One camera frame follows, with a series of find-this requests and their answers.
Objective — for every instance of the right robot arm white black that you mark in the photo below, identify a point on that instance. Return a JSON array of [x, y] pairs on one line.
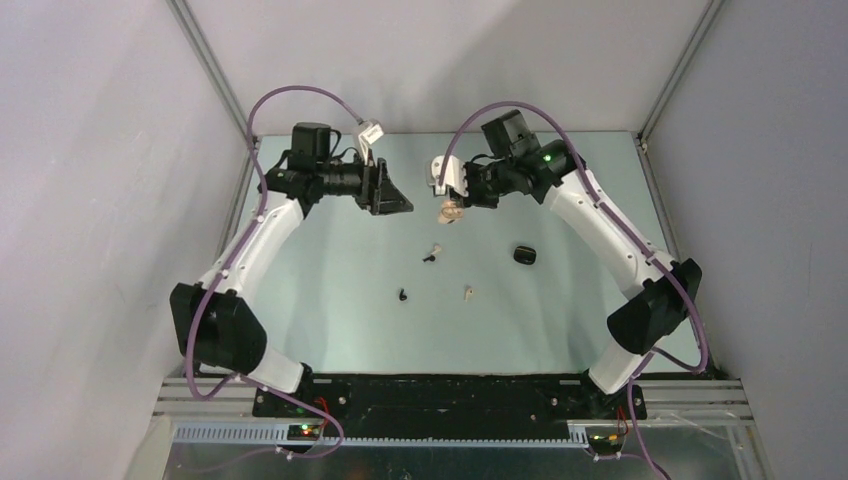
[[659, 290]]

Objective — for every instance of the white cable duct strip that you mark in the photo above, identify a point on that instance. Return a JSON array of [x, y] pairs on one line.
[[282, 434]]

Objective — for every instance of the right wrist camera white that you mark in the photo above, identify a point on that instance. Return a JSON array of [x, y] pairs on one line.
[[447, 176]]

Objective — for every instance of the left corner aluminium post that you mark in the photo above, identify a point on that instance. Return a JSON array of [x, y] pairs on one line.
[[204, 53]]

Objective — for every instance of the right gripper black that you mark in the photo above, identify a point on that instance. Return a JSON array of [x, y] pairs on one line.
[[473, 199]]

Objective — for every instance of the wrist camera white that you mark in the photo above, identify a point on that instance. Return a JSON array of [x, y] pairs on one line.
[[366, 134], [447, 176]]

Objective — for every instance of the beige earbud charging case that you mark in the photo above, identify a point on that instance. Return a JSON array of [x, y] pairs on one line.
[[450, 212]]

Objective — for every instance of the corner aluminium post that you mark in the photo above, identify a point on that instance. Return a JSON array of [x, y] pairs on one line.
[[682, 64], [204, 53]]

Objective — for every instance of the right corner aluminium post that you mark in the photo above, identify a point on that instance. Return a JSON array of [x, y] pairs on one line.
[[682, 64]]

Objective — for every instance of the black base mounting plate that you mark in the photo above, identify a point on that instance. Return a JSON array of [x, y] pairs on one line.
[[465, 407]]

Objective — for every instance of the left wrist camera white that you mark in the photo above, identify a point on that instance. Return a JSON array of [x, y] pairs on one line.
[[366, 134]]

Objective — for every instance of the black earbud charging case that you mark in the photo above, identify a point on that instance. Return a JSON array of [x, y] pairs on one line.
[[525, 255]]

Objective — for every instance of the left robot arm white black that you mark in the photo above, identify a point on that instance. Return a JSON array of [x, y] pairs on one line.
[[213, 320]]

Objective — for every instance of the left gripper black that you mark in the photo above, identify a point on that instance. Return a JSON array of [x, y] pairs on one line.
[[375, 178]]

